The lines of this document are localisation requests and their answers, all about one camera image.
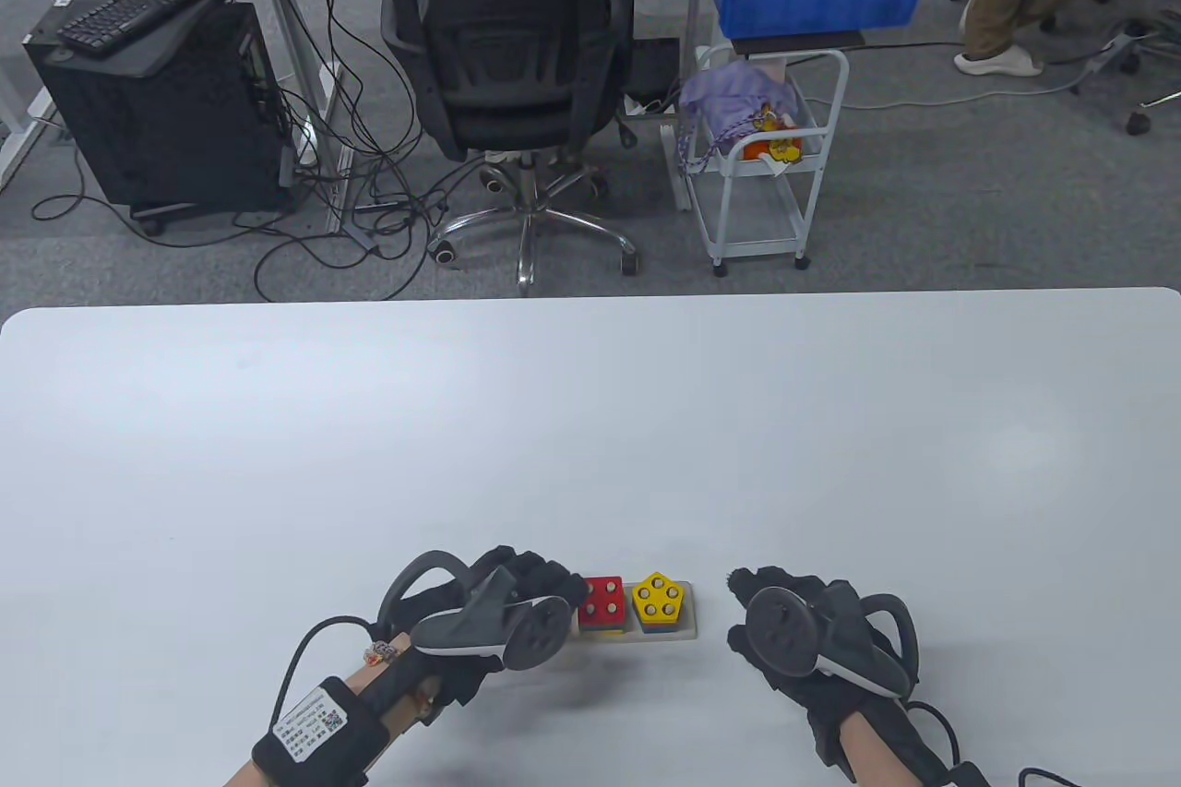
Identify orange yellow toy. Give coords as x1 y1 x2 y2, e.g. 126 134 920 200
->
743 109 804 165

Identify white floor cable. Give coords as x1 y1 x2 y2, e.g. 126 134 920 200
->
830 77 1099 110

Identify person's left forearm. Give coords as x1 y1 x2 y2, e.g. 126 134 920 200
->
226 639 444 787

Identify yellow pentagon block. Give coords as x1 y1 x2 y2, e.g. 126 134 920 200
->
631 572 688 626

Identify black keyboard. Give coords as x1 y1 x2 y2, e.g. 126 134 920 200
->
57 0 232 54

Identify black floor box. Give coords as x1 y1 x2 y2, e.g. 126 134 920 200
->
632 38 686 110

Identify purple cloth bag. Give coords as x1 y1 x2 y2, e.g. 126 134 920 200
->
678 63 799 174

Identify black chair caster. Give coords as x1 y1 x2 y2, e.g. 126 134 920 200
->
1126 90 1181 137

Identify black computer tower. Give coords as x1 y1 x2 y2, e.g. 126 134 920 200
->
23 0 287 211

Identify brown board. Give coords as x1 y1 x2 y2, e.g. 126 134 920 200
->
729 30 868 54

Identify black mesh office chair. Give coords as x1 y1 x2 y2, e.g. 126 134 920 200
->
355 0 638 294

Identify person's right hand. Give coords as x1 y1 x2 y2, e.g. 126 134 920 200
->
727 566 922 769

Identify white trolley cart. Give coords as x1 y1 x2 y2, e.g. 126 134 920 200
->
687 44 850 279

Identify wooden peg board with posts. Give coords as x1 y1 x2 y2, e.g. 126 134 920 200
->
567 579 699 642

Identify person's right forearm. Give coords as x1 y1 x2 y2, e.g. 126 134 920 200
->
844 709 951 787

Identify white desk frame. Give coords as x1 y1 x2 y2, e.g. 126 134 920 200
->
231 0 352 236

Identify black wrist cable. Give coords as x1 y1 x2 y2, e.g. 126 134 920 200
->
272 616 379 733
909 702 1080 787

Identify grey power strip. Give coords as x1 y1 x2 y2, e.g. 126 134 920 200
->
1084 35 1140 73

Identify person's left hand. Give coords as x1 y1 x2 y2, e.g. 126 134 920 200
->
401 545 589 709

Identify black floor cables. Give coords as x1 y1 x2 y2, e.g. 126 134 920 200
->
32 0 481 304

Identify black white hand controller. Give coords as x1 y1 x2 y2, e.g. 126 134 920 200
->
378 552 573 673
744 586 922 698

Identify red square block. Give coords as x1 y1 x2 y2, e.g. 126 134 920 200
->
578 575 628 626

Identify white table leg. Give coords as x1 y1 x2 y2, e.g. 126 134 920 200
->
0 58 56 188

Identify brown bracelet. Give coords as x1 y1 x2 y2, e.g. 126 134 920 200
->
364 639 435 723

